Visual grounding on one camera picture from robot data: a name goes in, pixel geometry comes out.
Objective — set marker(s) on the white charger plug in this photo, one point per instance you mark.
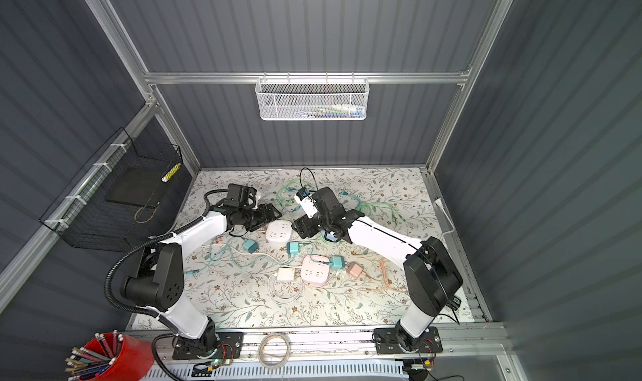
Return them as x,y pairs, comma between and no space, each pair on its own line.
286,274

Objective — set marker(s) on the white wire mesh basket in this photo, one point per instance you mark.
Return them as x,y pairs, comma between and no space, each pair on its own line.
324,100

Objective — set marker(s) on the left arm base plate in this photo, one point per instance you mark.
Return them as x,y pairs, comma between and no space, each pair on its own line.
223,345

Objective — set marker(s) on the red pencil cup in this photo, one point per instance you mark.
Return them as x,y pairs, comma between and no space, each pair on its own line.
110,356

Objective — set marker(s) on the pink charger plug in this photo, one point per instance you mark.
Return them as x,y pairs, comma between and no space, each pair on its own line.
355,270

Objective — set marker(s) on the pink power strip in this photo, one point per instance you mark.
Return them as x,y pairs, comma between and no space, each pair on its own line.
315,270

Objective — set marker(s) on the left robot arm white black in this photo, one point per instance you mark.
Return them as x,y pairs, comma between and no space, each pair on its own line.
149,279

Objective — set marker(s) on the teal charger plug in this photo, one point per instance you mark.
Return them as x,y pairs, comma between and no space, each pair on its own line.
293,248
250,246
337,262

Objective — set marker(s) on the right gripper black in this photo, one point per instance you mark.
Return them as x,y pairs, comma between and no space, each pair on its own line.
304,224

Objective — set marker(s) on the clear tape roll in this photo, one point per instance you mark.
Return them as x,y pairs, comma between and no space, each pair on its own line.
274,351

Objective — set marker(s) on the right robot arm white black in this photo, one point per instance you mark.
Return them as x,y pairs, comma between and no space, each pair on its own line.
432,278

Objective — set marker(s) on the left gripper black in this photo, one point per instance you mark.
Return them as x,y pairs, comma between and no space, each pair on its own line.
264,217

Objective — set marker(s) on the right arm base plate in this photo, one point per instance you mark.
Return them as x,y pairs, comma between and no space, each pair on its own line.
397,341

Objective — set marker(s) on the black wire mesh basket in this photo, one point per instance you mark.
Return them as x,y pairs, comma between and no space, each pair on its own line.
133,193

